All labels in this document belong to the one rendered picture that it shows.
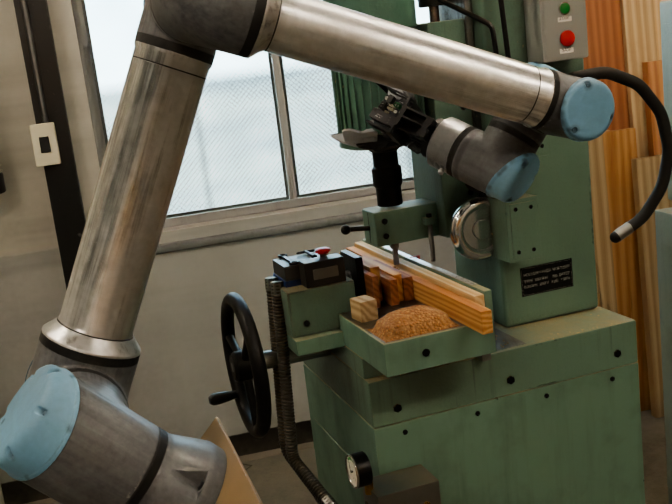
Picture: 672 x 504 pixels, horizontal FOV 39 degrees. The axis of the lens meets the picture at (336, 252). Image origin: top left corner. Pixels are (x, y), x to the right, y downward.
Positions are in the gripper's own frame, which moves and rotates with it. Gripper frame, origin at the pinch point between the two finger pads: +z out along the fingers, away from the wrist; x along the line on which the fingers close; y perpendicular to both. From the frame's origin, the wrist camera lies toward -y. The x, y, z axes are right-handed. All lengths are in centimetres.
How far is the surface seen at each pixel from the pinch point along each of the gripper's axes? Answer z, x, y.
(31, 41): 143, 16, -53
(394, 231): -8.9, 14.8, -24.0
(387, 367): -30.5, 37.2, -5.1
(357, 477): -33, 57, -13
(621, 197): -2, -47, -173
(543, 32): -18.3, -30.4, -14.5
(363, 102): 2.1, -2.0, -6.3
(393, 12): 3.6, -18.5, -1.2
